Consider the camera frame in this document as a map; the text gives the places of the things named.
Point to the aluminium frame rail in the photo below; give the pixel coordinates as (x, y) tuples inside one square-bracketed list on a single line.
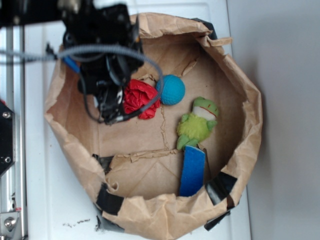
[(13, 197)]

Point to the black metal bracket plate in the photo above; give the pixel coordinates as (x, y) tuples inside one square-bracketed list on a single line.
[(6, 138)]

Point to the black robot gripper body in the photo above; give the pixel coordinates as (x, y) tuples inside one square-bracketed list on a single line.
[(98, 36)]

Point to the brown paper bag container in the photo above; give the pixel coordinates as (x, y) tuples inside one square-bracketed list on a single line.
[(131, 170)]

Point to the blue dimpled ball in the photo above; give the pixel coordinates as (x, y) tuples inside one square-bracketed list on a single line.
[(173, 90)]

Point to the red paper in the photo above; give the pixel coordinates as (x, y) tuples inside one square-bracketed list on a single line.
[(137, 95)]

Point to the green plush frog toy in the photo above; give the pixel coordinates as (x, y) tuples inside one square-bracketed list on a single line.
[(196, 126)]

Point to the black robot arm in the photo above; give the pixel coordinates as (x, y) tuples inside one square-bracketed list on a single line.
[(28, 12)]

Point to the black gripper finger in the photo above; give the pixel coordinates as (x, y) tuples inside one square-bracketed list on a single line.
[(110, 104)]

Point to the blue sponge block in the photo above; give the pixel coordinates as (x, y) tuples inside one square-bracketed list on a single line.
[(192, 172)]

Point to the white plastic tray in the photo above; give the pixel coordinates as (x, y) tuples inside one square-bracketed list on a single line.
[(58, 208)]

